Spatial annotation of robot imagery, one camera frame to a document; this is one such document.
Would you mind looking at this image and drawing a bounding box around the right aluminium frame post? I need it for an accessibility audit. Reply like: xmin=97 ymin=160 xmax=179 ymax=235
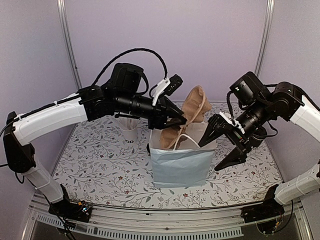
xmin=254 ymin=0 xmax=275 ymax=77

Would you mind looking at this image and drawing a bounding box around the aluminium front rail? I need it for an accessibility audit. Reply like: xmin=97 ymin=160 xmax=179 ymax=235
xmin=22 ymin=194 xmax=313 ymax=240

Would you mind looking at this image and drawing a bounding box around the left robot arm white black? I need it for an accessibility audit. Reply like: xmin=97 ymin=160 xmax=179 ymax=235
xmin=0 ymin=56 xmax=187 ymax=217

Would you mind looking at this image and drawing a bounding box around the white cup holding straws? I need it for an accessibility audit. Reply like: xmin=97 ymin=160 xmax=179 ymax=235
xmin=117 ymin=117 xmax=138 ymax=144

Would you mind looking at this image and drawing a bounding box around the left aluminium frame post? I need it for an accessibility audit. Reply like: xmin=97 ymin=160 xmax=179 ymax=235
xmin=57 ymin=0 xmax=83 ymax=90

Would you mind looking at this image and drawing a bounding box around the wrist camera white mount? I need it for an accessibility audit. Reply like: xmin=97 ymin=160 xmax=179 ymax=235
xmin=150 ymin=74 xmax=183 ymax=106
xmin=208 ymin=111 xmax=245 ymax=134

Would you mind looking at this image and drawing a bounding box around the brown cardboard cup carrier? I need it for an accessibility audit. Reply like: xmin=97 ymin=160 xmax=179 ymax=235
xmin=159 ymin=85 xmax=212 ymax=150

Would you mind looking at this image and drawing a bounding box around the black paper coffee cup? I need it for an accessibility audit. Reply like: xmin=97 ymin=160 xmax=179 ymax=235
xmin=249 ymin=126 xmax=267 ymax=148

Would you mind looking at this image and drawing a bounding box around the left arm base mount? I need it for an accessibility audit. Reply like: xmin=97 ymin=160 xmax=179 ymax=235
xmin=48 ymin=199 xmax=93 ymax=223

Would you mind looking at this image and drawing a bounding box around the floral patterned table mat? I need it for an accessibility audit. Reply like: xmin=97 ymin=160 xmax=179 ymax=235
xmin=53 ymin=116 xmax=282 ymax=209

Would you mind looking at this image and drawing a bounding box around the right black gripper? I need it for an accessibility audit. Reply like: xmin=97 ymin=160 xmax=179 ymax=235
xmin=198 ymin=96 xmax=271 ymax=171

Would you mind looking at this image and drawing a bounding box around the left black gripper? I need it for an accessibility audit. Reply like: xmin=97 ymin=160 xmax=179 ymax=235
xmin=116 ymin=90 xmax=188 ymax=131

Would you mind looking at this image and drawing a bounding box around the light blue paper bag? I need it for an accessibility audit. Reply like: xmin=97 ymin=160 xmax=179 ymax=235
xmin=149 ymin=122 xmax=218 ymax=188

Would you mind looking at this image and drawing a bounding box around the aluminium frame post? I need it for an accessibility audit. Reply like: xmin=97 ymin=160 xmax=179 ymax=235
xmin=57 ymin=0 xmax=83 ymax=90
xmin=254 ymin=0 xmax=275 ymax=77

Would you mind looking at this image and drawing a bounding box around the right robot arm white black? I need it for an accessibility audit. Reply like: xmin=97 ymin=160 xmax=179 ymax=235
xmin=198 ymin=71 xmax=320 ymax=171

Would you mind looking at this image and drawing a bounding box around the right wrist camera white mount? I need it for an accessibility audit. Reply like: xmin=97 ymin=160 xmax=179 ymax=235
xmin=208 ymin=111 xmax=245 ymax=134

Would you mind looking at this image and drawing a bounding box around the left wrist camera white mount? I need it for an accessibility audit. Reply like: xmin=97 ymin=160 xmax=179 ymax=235
xmin=150 ymin=74 xmax=183 ymax=106

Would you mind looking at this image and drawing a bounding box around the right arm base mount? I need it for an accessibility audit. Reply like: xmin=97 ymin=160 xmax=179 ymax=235
xmin=240 ymin=199 xmax=285 ymax=235

